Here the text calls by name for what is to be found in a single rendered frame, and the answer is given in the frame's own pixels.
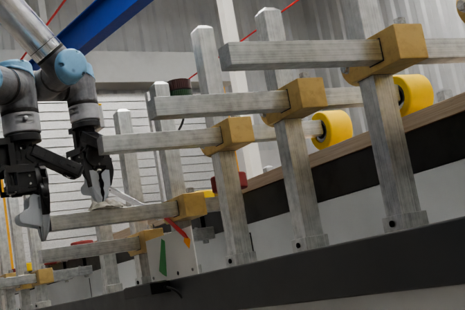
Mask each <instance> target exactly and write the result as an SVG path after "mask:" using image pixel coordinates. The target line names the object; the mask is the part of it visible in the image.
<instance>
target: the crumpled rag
mask: <svg viewBox="0 0 465 310"><path fill-rule="evenodd" d="M123 207H127V206H126V205H125V204H124V203H122V202H117V201H116V200H114V199H111V200H110V199H105V201H103V202H99V203H96V202H95V201H93V202H92V204H91V206H90V208H89V209H88V210H87V211H86V212H88V211H94V210H105V209H112V208H123Z"/></svg>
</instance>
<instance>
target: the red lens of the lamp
mask: <svg viewBox="0 0 465 310"><path fill-rule="evenodd" d="M167 83H168V84H169V88H170V91H171V90H174V89H181V88H189V89H191V90H192V87H191V82H190V79H187V78H181V79H175V80H170V81H168V82H167Z"/></svg>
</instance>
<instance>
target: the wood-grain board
mask: <svg viewBox="0 0 465 310"><path fill-rule="evenodd" d="M464 111H465V92H463V93H460V94H458V95H455V96H453V97H451V98H448V99H446V100H443V101H441V102H438V103H436V104H433V105H430V106H429V107H426V108H423V109H421V110H418V111H416V112H414V113H411V114H408V115H406V116H404V117H401V119H402V122H403V128H404V132H405V134H406V133H408V132H410V131H414V130H416V129H419V128H421V127H425V126H426V125H430V124H432V123H434V122H437V121H440V120H443V119H445V118H448V117H451V116H454V115H456V114H459V113H461V112H464ZM371 146H372V143H371V139H370V133H369V131H366V132H364V133H361V134H359V135H357V136H354V137H352V138H349V139H347V140H344V141H342V142H339V143H336V144H335V145H332V146H329V147H326V148H324V149H322V150H319V151H317V152H314V153H312V154H310V155H309V162H310V166H311V169H312V168H314V167H317V166H319V165H323V164H325V163H328V162H330V161H334V160H336V159H338V158H341V157H344V156H346V155H349V154H352V153H354V152H358V151H360V150H362V149H365V148H368V147H371ZM282 179H284V177H283V172H282V166H280V167H277V168H275V169H273V170H270V171H267V172H265V173H263V174H260V175H257V176H254V177H253V178H250V179H248V180H247V183H248V187H247V188H245V189H243V190H241V192H242V194H246V193H247V192H251V191H253V190H256V189H258V188H262V187H264V186H266V185H269V184H272V183H274V182H277V181H280V180H282ZM150 224H154V227H157V226H160V225H163V224H165V222H164V221H163V220H159V221H157V220H155V219H152V220H147V225H150ZM130 235H131V233H130V228H126V229H124V230H121V231H119V232H116V233H114V234H113V239H124V238H127V237H128V236H130Z"/></svg>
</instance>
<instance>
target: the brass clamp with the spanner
mask: <svg viewBox="0 0 465 310"><path fill-rule="evenodd" d="M171 201H177V205H178V209H179V215H177V216H175V217H169V218H170V219H171V220H172V221H173V222H177V221H187V220H193V219H196V218H199V217H202V216H204V215H207V214H208V213H207V208H206V200H205V196H204V192H191V193H185V194H181V195H179V196H177V197H174V198H172V199H170V200H167V201H165V202H171ZM165 202H164V203H165Z"/></svg>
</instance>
